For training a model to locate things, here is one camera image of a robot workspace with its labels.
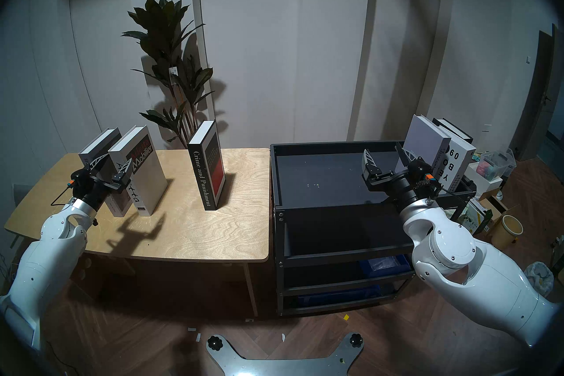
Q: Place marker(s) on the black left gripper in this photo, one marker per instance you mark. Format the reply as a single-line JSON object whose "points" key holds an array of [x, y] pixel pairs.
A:
{"points": [[97, 190]]}

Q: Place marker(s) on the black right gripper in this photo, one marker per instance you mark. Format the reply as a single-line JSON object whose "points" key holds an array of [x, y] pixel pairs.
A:
{"points": [[410, 185]]}

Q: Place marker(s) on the grey Discontent book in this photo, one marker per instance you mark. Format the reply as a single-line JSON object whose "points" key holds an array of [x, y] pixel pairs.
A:
{"points": [[429, 141]]}

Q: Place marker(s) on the white Design Hotels yearbook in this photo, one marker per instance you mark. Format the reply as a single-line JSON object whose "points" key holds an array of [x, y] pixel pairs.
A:
{"points": [[458, 159]]}

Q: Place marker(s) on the black Century book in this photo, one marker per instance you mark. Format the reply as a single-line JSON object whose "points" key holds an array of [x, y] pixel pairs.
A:
{"points": [[454, 128]]}

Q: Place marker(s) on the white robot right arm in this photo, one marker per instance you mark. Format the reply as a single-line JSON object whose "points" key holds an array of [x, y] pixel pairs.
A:
{"points": [[462, 256]]}

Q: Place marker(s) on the black metal shelf cart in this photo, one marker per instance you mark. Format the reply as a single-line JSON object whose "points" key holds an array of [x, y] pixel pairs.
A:
{"points": [[330, 177]]}

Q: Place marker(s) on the light wooden display table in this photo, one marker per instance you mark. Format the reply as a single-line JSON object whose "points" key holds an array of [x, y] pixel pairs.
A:
{"points": [[198, 229]]}

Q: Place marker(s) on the grey Special Issue book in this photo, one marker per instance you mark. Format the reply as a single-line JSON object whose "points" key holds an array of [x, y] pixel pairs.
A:
{"points": [[99, 141]]}

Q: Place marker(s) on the Arietta Mobilier book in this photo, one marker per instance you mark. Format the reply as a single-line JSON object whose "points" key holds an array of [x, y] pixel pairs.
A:
{"points": [[147, 185]]}

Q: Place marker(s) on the Crime and Punishment book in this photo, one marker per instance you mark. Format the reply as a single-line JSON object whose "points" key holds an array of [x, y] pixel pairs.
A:
{"points": [[205, 177]]}

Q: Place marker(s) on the white square box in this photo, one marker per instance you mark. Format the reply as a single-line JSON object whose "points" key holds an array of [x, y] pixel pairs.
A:
{"points": [[482, 183]]}

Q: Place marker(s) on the blue bin with clear bag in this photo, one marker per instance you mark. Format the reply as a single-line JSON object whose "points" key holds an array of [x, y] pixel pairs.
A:
{"points": [[383, 264]]}

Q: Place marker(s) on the green and white carton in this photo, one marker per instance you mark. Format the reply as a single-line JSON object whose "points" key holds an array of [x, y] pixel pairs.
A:
{"points": [[478, 216]]}

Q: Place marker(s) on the clear plastic storage box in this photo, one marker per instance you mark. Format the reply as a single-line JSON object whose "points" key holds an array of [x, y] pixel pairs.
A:
{"points": [[498, 163]]}

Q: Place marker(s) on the brown cardboard box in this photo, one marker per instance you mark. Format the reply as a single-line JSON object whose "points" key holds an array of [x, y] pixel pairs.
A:
{"points": [[495, 205]]}

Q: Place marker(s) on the beige round bucket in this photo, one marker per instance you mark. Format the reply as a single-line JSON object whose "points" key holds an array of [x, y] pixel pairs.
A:
{"points": [[506, 234]]}

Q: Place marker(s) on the flat blue plastic crate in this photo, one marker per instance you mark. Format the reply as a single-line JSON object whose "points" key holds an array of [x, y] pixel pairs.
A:
{"points": [[335, 296]]}

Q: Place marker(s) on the tall green leafy plant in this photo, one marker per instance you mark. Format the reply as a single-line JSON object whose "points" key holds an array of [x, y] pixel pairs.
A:
{"points": [[163, 31]]}

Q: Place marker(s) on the dark brown door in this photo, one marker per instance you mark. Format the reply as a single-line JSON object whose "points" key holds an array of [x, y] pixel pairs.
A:
{"points": [[537, 97]]}

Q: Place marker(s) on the black star knob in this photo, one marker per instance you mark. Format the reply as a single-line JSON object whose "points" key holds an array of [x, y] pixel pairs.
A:
{"points": [[214, 343], [356, 340]]}

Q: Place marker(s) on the white bin with plastic bag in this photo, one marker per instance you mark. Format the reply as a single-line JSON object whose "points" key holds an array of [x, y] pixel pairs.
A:
{"points": [[539, 276]]}

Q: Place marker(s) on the grey metal robot base plate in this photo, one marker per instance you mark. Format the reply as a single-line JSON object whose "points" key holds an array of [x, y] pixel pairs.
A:
{"points": [[273, 368]]}

